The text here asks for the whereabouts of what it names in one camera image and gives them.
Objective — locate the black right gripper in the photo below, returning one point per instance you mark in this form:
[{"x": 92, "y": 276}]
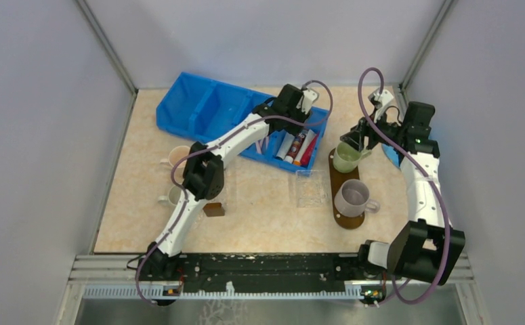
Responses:
[{"x": 355, "y": 137}]

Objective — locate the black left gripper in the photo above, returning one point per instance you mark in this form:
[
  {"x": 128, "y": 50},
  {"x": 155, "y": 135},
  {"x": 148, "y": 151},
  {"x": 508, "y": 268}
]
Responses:
[{"x": 303, "y": 117}]

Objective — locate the green ceramic mug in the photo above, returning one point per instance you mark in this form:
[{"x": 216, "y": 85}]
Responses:
[{"x": 346, "y": 158}]

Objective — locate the grey ceramic mug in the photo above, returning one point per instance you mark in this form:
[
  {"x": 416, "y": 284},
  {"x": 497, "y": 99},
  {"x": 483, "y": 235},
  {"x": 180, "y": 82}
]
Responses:
[{"x": 354, "y": 198}]

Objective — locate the clear textured acrylic tray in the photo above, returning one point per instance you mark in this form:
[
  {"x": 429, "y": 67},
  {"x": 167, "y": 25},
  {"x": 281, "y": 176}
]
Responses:
[{"x": 311, "y": 188}]

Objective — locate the white ceramic mug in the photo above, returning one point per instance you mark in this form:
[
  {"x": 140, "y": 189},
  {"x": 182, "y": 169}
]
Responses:
[{"x": 175, "y": 155}]

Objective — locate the clear holder with wooden ends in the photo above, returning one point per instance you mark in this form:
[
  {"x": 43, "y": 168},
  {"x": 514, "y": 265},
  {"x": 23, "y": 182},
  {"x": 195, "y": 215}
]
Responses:
[{"x": 218, "y": 207}]

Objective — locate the cream speckled ceramic mug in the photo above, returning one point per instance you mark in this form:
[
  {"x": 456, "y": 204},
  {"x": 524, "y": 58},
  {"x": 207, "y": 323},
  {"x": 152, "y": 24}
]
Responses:
[{"x": 172, "y": 196}]

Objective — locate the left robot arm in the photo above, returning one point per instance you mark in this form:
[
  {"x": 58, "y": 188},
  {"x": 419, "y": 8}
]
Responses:
[{"x": 203, "y": 176}]

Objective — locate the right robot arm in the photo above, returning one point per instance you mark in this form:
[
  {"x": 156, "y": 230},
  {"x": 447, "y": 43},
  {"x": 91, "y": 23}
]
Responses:
[{"x": 427, "y": 246}]

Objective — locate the blue crumpled cloth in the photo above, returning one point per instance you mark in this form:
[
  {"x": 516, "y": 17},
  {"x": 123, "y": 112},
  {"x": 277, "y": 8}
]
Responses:
[{"x": 392, "y": 155}]

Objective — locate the white tube orange cap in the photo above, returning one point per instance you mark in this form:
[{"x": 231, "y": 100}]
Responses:
[{"x": 310, "y": 135}]

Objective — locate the white tube black cap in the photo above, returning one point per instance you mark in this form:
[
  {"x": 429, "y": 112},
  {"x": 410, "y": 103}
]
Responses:
[{"x": 285, "y": 146}]

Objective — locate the blue divided storage bin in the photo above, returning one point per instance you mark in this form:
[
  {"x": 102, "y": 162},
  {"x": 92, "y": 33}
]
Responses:
[{"x": 202, "y": 110}]

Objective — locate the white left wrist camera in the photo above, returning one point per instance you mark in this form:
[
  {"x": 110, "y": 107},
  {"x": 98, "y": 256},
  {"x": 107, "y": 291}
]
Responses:
[{"x": 310, "y": 96}]

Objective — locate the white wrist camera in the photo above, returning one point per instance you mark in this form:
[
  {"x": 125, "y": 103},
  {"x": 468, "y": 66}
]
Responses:
[
  {"x": 381, "y": 100},
  {"x": 310, "y": 96}
]

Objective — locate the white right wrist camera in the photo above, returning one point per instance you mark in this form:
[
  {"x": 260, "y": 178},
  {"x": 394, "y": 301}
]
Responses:
[{"x": 381, "y": 100}]

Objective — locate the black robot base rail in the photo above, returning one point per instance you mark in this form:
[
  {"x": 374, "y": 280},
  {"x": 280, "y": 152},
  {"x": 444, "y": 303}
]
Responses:
[{"x": 255, "y": 273}]

